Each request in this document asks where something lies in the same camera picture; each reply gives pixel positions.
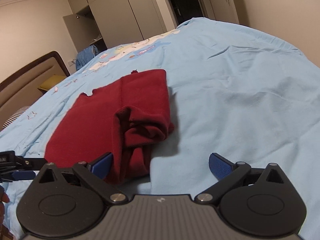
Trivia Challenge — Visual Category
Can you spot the dark red sweater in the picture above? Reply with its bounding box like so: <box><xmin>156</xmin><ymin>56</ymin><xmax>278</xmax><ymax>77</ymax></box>
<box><xmin>44</xmin><ymin>69</ymin><xmax>174</xmax><ymax>185</ymax></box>

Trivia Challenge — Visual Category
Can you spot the person's left hand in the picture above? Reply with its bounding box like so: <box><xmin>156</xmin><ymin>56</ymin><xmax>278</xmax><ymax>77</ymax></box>
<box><xmin>0</xmin><ymin>186</ymin><xmax>10</xmax><ymax>229</ymax></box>

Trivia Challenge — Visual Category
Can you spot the light blue cartoon bed sheet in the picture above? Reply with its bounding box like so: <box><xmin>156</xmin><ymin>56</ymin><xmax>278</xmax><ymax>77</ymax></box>
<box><xmin>1</xmin><ymin>18</ymin><xmax>319</xmax><ymax>239</ymax></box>

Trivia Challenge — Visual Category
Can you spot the brown padded headboard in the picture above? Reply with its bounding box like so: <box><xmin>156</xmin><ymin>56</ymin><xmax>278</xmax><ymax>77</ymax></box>
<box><xmin>1</xmin><ymin>51</ymin><xmax>70</xmax><ymax>126</ymax></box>

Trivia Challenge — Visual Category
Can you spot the olive yellow pillow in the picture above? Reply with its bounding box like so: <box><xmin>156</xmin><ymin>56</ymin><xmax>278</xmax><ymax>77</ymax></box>
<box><xmin>38</xmin><ymin>75</ymin><xmax>66</xmax><ymax>93</ymax></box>

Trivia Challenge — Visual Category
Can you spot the blue garment on chair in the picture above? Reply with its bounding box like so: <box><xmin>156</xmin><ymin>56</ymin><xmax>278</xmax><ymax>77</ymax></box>
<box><xmin>75</xmin><ymin>45</ymin><xmax>99</xmax><ymax>71</ymax></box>

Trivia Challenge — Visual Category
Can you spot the grey built-in wardrobe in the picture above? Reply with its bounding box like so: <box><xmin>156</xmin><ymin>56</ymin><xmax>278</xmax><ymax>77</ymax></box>
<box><xmin>63</xmin><ymin>0</ymin><xmax>176</xmax><ymax>52</ymax></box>

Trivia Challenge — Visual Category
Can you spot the white door with handle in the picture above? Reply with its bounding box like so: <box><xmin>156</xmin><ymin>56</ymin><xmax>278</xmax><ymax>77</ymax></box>
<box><xmin>210</xmin><ymin>0</ymin><xmax>239</xmax><ymax>24</ymax></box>

